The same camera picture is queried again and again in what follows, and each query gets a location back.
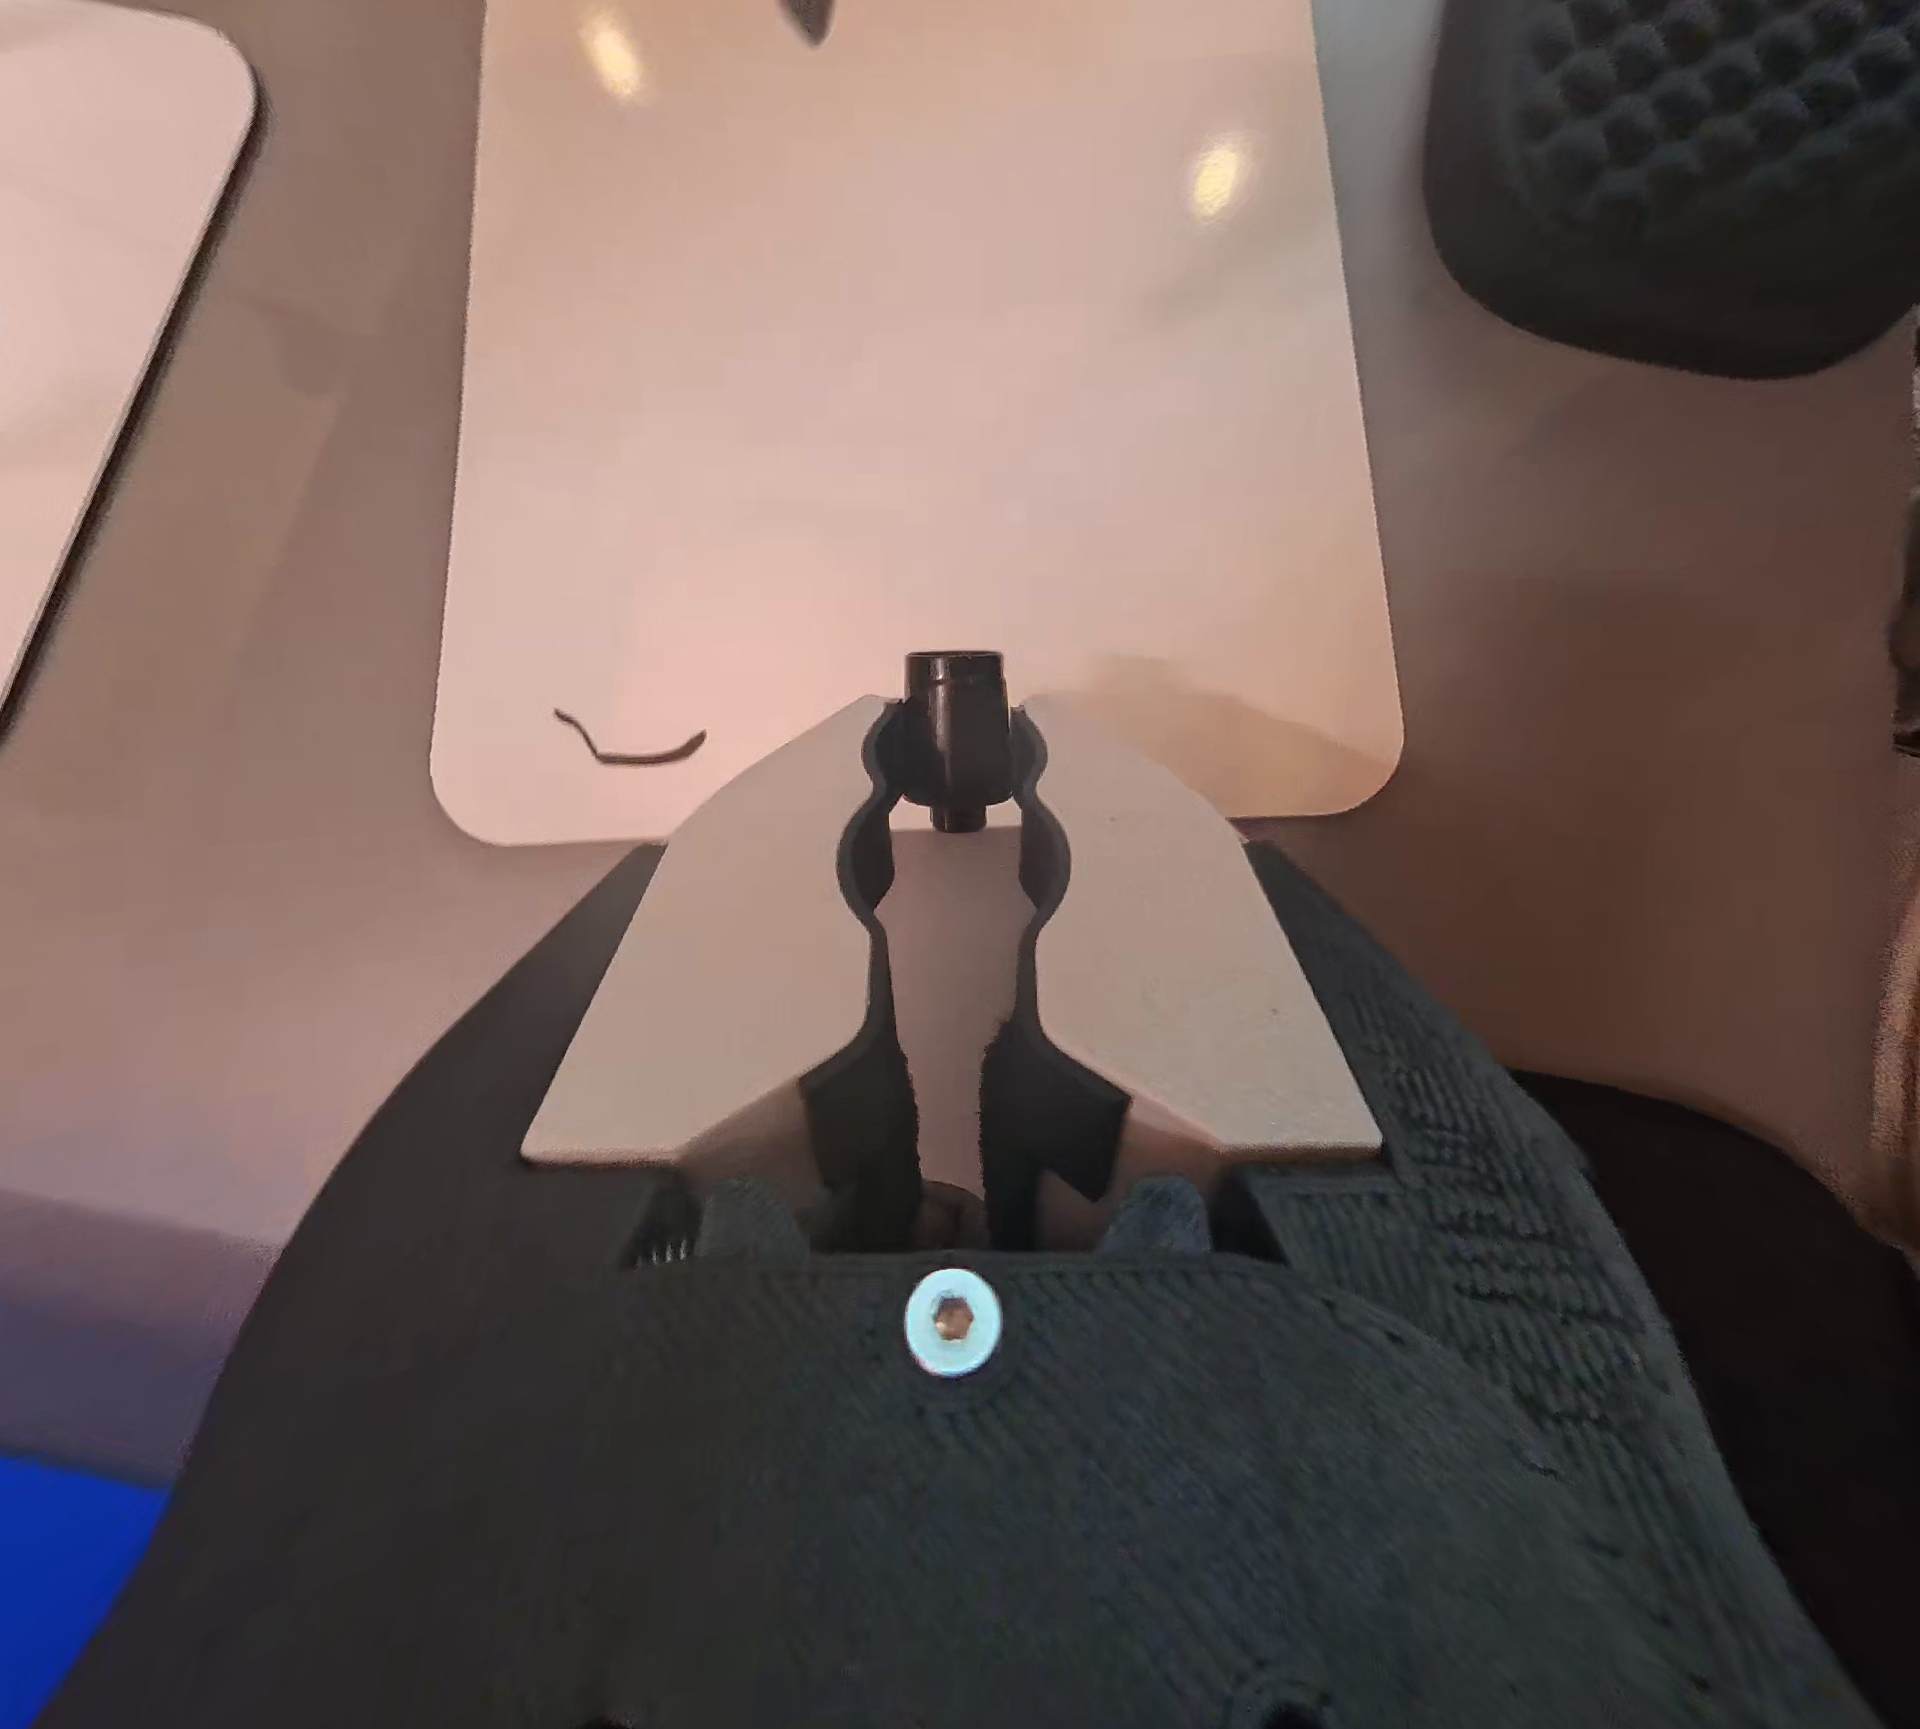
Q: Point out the blank white board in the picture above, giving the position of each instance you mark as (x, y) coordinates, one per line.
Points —
(104, 305)

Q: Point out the white board with black scribble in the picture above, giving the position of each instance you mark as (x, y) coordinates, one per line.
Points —
(915, 379)

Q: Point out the blue plastic bin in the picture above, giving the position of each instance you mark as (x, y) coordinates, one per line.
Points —
(61, 1593)

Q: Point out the black marker cap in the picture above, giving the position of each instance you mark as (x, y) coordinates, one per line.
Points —
(956, 726)

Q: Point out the dark cloth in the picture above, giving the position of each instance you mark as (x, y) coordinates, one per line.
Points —
(1770, 1384)

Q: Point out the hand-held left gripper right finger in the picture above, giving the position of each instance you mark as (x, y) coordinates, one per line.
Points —
(1200, 996)

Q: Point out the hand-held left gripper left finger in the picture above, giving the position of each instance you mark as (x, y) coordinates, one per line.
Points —
(704, 996)

